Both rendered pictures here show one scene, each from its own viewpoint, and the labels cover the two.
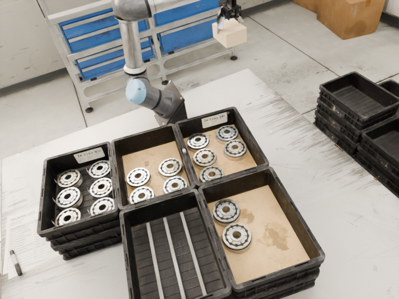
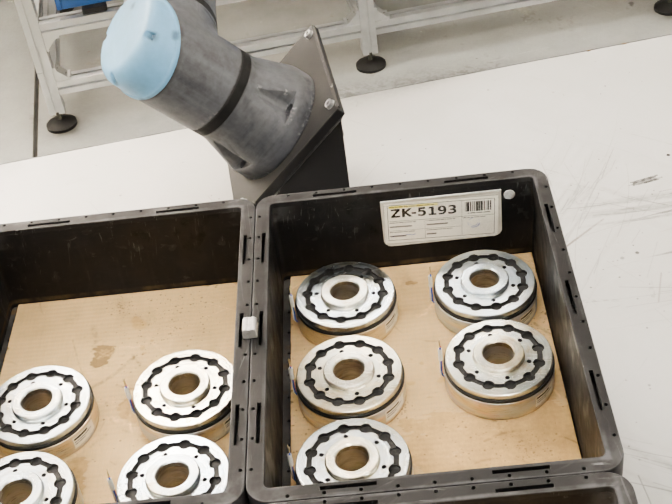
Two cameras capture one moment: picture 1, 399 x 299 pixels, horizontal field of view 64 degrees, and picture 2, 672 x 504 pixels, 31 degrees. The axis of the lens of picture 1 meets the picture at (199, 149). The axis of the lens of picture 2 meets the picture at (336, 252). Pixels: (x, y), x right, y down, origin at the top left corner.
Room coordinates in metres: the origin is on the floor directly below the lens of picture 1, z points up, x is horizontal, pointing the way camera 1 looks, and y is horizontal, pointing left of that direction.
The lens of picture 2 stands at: (0.17, -0.19, 1.67)
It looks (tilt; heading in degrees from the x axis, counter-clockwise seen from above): 40 degrees down; 12
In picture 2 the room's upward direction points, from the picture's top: 8 degrees counter-clockwise
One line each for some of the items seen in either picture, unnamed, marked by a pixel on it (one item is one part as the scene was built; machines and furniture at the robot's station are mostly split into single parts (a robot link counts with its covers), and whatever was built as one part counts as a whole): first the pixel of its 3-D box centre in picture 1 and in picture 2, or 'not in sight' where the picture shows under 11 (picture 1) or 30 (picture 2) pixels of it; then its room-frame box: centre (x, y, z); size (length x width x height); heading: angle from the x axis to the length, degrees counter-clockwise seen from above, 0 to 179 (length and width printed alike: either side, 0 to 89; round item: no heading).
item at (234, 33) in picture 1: (229, 32); not in sight; (1.60, -0.27, 1.08); 0.16 x 0.12 x 0.07; 17
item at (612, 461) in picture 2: (218, 143); (415, 322); (0.96, -0.08, 0.92); 0.40 x 0.30 x 0.02; 9
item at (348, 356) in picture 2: (204, 156); (348, 370); (0.95, -0.02, 0.86); 0.05 x 0.05 x 0.01
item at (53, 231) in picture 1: (78, 184); not in sight; (0.87, 0.51, 0.92); 0.40 x 0.30 x 0.02; 9
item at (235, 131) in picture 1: (227, 133); (484, 283); (1.07, -0.14, 0.86); 0.10 x 0.10 x 0.01
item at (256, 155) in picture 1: (219, 151); (419, 361); (0.96, -0.08, 0.87); 0.40 x 0.30 x 0.11; 9
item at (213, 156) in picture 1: (205, 157); (349, 374); (0.95, -0.02, 0.86); 0.10 x 0.10 x 0.01
